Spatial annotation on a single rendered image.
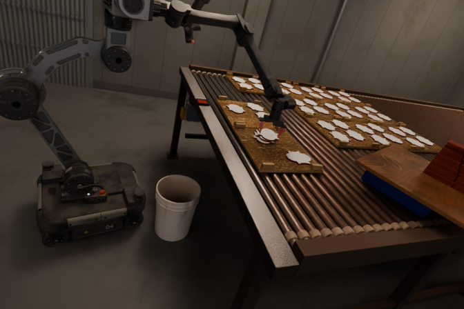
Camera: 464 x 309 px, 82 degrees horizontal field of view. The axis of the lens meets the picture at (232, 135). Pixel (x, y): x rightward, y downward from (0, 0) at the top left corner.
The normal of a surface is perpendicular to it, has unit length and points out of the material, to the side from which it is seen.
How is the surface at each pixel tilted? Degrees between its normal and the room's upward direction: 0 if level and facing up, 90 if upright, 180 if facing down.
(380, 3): 90
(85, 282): 0
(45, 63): 90
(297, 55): 90
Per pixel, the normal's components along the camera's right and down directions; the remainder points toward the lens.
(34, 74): 0.51, 0.49
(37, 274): 0.23, -0.87
